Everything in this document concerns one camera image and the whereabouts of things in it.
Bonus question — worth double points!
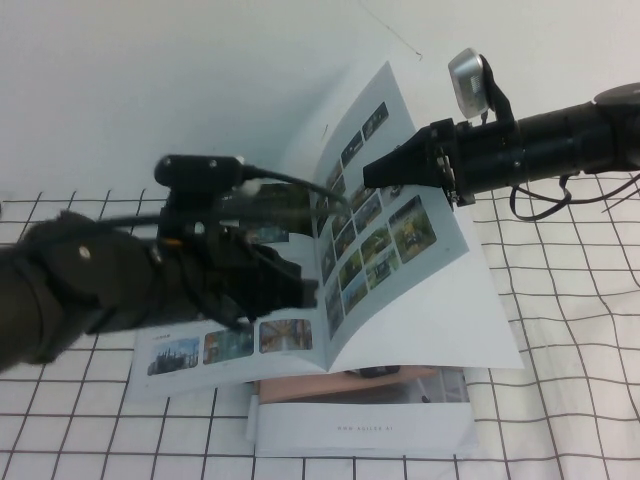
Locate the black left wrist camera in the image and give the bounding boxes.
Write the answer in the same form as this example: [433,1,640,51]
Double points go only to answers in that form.
[152,152,247,201]

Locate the closed white brochure with shelf photo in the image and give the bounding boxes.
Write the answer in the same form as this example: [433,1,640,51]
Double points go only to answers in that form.
[246,365,479,459]

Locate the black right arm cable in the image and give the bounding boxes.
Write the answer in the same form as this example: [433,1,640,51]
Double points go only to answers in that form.
[508,171,640,222]

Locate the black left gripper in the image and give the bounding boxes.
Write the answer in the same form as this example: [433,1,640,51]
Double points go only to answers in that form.
[157,222,321,330]

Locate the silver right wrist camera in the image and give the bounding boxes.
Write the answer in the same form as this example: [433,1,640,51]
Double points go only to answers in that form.
[447,47,514,124]

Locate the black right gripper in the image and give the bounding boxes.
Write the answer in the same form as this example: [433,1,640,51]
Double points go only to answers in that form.
[362,117,525,207]

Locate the white tablecloth with black grid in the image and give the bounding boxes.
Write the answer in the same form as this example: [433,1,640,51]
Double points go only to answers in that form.
[0,172,640,480]

